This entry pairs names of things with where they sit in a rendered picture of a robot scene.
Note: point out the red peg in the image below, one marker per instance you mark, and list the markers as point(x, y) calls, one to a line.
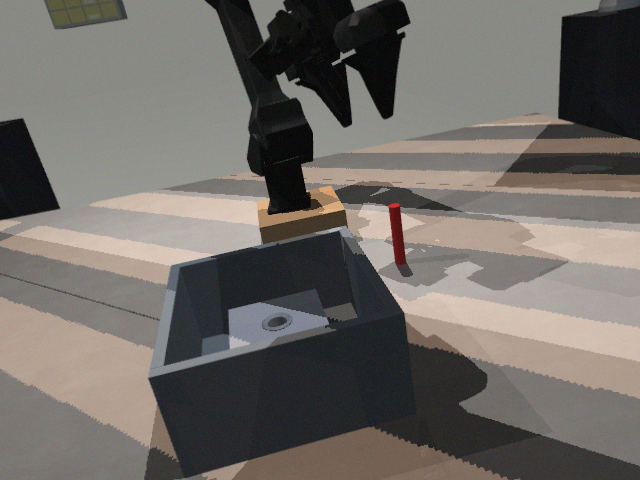
point(397, 233)

